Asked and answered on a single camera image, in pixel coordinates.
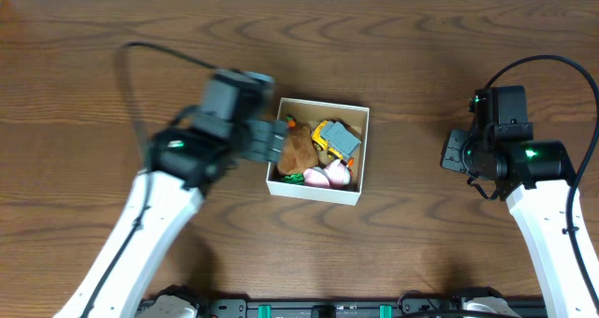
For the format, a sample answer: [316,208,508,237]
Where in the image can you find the pink plush pig with hat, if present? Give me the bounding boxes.
[302,159,353,189]

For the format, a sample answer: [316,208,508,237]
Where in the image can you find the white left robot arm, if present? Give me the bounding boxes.
[57,69,287,317]

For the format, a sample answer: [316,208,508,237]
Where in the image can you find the brown plush capybara with orange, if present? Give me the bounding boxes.
[277,115,319,176]

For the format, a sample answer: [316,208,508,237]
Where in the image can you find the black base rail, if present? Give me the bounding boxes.
[135,285,548,318]

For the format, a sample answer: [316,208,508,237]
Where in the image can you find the yellow grey toy dump truck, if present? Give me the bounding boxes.
[311,120,361,166]

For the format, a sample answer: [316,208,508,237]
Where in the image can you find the green plastic spinning disc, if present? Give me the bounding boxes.
[281,173,305,185]

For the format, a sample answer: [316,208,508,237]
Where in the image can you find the white cardboard box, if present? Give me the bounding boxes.
[266,97,370,206]

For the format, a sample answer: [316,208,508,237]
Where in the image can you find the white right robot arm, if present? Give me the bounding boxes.
[441,86,598,317]

